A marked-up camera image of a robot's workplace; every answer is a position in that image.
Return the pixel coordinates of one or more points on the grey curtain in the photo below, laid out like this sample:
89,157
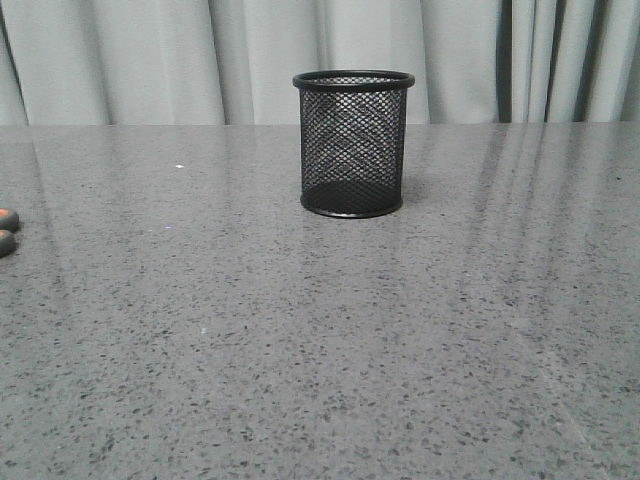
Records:
232,62

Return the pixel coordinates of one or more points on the black mesh pen bucket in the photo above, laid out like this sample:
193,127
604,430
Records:
353,126

